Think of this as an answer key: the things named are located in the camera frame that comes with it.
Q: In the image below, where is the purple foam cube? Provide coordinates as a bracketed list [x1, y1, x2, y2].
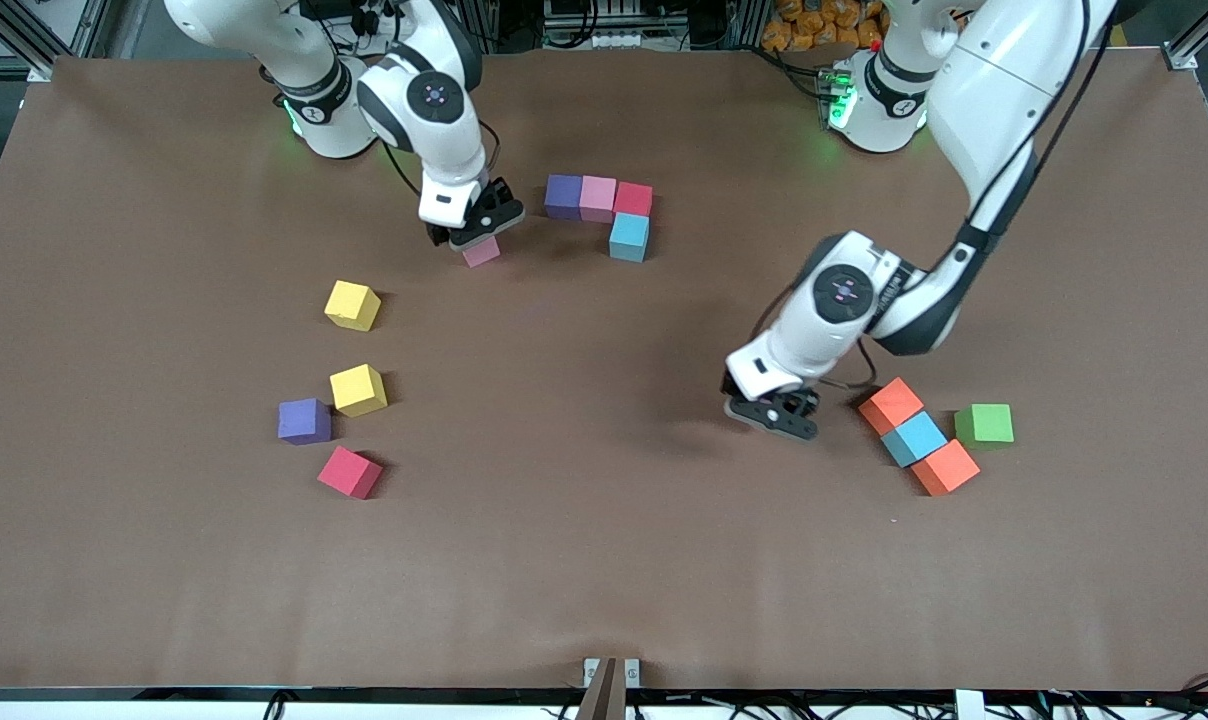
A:
[277, 398, 333, 446]
[543, 173, 585, 221]

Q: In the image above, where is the blue foam cube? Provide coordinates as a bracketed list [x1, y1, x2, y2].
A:
[880, 410, 949, 469]
[607, 211, 652, 264]

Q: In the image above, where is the orange foam cube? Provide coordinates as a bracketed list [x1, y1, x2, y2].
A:
[911, 438, 981, 498]
[857, 376, 926, 437]

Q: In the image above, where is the yellow foam cube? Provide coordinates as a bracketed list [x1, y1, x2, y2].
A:
[323, 279, 383, 333]
[328, 363, 389, 418]

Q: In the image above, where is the brown table mat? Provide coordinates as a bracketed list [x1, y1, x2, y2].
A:
[0, 50, 1208, 691]

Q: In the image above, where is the white power strip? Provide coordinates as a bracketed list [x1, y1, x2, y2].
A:
[324, 0, 405, 57]

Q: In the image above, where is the green foam cube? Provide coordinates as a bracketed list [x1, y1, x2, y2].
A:
[954, 403, 1016, 446]

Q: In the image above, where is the orange object pile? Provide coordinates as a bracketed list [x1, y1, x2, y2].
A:
[762, 0, 890, 53]

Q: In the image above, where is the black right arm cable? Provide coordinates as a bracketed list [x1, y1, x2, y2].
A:
[378, 118, 502, 198]

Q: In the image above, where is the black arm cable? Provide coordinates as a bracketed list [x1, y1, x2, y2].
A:
[378, 118, 502, 198]
[817, 338, 879, 394]

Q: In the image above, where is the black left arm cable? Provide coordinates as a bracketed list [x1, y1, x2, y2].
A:
[817, 338, 879, 394]

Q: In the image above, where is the small metal bracket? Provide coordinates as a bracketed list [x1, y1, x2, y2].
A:
[583, 657, 641, 689]

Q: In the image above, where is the brown post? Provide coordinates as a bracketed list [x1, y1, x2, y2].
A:
[574, 657, 618, 720]

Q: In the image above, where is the aluminium frame profile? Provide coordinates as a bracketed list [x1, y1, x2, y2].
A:
[0, 0, 115, 81]
[1164, 0, 1208, 71]

